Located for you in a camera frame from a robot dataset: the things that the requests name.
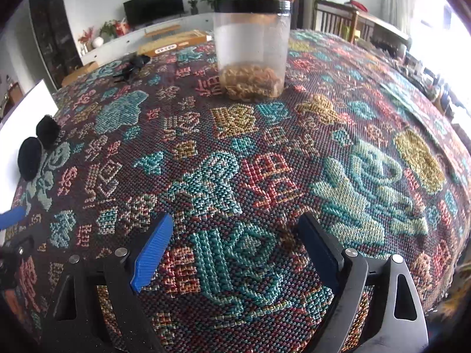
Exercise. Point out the round white vase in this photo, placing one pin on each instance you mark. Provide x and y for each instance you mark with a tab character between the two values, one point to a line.
97	42

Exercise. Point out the black flat television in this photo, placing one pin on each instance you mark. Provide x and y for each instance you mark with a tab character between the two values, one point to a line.
152	7

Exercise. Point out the leafy green plant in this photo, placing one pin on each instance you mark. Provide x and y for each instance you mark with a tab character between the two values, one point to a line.
108	29

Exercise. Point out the red flower bouquet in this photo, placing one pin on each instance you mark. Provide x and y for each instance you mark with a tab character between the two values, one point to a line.
86	36

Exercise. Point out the yellow board game box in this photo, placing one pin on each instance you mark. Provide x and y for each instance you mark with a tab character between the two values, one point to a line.
173	44

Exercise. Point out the red gift box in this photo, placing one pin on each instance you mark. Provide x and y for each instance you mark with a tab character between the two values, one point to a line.
121	28

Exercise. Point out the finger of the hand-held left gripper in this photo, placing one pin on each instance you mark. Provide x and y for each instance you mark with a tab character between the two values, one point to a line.
16	261
11	217

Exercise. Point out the white storage box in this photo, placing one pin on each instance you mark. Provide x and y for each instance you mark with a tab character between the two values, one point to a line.
25	114

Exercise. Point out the small green potted plant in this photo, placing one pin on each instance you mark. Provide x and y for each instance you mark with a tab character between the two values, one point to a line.
193	6

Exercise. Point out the wooden chair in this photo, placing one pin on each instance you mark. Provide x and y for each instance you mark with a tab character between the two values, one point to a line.
353	20

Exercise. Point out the white low television cabinet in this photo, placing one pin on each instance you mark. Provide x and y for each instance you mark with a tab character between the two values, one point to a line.
121	42

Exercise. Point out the patterned woven blanket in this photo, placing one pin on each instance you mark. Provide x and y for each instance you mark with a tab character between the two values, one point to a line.
257	161

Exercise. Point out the clear jar with black lid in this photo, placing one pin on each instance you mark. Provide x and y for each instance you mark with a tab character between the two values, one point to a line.
250	44

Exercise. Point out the cluttered windowsill items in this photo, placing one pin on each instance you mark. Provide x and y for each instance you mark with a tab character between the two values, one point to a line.
430	73

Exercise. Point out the red cloth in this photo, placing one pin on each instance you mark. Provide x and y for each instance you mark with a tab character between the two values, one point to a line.
358	4

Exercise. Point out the small black clip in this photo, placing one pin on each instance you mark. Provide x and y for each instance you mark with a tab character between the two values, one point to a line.
134	65

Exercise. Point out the cardboard box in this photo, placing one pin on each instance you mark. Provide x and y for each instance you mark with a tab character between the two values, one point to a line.
81	73

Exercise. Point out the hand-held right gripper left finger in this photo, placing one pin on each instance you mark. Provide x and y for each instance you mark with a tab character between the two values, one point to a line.
154	253

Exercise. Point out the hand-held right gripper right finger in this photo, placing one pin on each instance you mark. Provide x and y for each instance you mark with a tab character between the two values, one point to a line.
320	255

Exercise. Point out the tall black display cabinet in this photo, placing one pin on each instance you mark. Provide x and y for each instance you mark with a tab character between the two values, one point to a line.
55	33

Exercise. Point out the black knit bundle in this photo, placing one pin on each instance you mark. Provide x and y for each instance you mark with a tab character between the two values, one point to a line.
31	156

